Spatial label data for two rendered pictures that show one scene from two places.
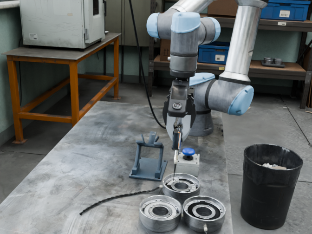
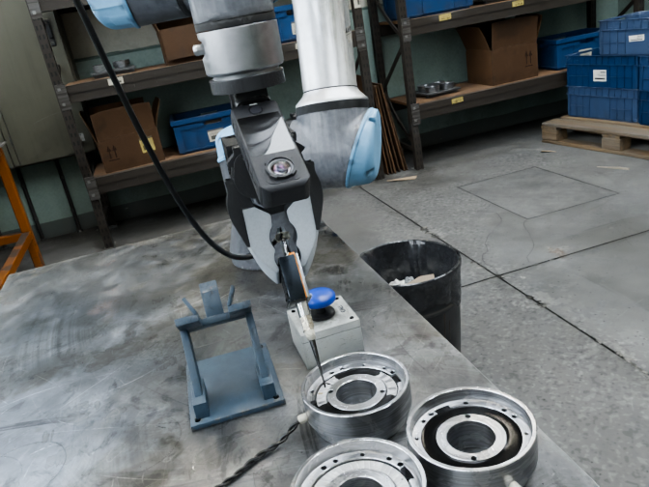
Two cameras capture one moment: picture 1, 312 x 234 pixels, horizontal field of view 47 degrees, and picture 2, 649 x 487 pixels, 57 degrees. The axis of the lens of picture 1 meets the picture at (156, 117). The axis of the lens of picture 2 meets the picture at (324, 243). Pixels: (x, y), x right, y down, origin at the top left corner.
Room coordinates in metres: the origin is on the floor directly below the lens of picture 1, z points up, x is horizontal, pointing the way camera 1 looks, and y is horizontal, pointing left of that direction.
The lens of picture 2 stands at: (0.40, 0.10, 1.18)
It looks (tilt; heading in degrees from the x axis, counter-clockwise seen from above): 21 degrees down; 340
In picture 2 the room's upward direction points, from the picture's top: 10 degrees counter-clockwise
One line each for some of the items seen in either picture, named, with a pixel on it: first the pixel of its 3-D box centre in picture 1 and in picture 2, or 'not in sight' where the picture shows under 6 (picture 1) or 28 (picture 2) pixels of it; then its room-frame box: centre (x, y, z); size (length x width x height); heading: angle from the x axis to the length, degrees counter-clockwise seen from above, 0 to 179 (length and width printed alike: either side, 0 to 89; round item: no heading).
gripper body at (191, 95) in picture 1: (181, 89); (258, 134); (0.98, -0.07, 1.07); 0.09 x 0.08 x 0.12; 170
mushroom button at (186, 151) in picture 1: (188, 156); (321, 310); (1.00, -0.11, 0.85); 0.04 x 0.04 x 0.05
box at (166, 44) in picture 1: (177, 44); (127, 133); (4.46, -0.22, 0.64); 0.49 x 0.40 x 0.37; 88
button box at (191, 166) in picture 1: (187, 163); (324, 328); (1.00, -0.11, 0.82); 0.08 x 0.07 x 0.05; 173
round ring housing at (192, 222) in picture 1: (203, 214); (471, 444); (0.75, -0.13, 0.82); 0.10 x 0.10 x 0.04
